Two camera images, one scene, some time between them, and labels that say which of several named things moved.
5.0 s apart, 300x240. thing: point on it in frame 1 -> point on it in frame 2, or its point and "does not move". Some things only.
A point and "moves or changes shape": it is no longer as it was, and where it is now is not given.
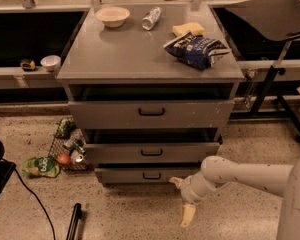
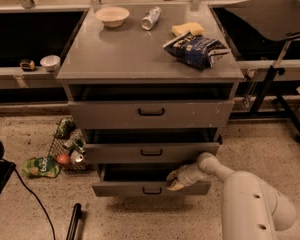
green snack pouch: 41,166 does not move
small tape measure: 28,65 does not move
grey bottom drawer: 143,175 moves or changes shape
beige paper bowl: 113,16 does not move
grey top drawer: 151,114 does not move
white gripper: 188,191 -> 184,176
